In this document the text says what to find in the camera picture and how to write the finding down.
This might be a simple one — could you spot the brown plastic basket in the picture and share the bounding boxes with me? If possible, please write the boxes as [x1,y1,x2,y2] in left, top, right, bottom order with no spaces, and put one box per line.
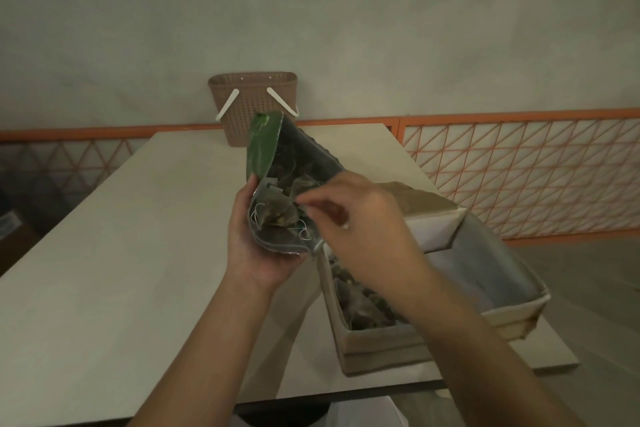
[207,71,300,148]

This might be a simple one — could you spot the person's left hand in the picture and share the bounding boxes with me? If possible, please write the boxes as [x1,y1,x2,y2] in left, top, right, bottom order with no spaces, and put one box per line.
[227,175,307,293]

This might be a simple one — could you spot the person's right forearm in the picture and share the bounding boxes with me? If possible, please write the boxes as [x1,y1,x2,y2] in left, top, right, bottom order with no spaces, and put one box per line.
[409,286,586,427]

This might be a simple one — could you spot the beige paper box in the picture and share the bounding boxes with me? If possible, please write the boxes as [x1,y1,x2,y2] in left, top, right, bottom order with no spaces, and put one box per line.
[315,181,551,376]

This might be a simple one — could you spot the orange mesh fence panel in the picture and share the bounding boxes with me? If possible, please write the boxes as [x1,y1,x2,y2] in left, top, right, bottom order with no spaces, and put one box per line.
[0,117,401,222]
[397,107,640,248]

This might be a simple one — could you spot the green foil pouch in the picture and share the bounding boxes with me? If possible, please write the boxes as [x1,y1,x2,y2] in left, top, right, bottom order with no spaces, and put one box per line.
[246,111,347,258]

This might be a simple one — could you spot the person's left forearm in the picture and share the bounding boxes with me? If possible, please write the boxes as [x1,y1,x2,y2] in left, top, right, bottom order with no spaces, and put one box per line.
[127,269,281,427]

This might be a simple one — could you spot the blue print cardboard box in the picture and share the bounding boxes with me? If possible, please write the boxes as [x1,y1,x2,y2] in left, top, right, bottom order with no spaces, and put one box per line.
[0,209,41,278]

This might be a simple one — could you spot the black table base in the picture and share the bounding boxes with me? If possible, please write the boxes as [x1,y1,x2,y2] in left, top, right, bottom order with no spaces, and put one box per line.
[235,401,331,427]

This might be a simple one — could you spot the person's right hand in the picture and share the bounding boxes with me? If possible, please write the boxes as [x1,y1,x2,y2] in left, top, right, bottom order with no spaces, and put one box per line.
[294,171,451,323]

